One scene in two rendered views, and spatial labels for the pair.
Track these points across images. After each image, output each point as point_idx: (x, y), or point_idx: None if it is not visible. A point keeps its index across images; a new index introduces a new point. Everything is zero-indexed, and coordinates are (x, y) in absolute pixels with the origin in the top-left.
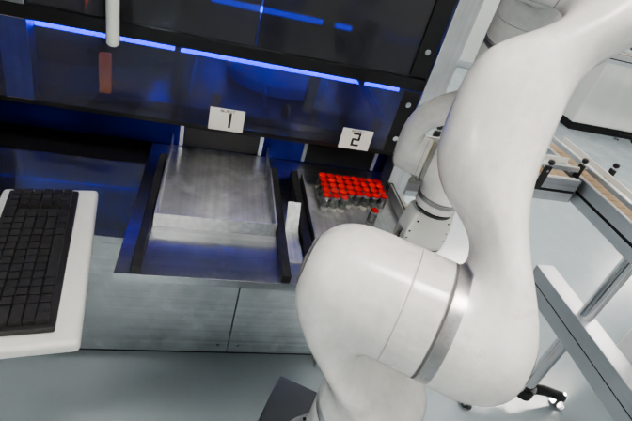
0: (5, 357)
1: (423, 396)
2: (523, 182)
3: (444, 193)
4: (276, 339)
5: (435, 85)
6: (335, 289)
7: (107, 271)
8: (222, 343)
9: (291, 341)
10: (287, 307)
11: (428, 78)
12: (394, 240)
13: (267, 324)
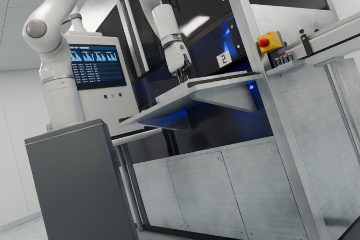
0: None
1: (51, 63)
2: None
3: (158, 34)
4: (270, 228)
5: (235, 8)
6: None
7: (184, 175)
8: (242, 231)
9: (280, 231)
10: (260, 193)
11: (231, 8)
12: None
13: (257, 211)
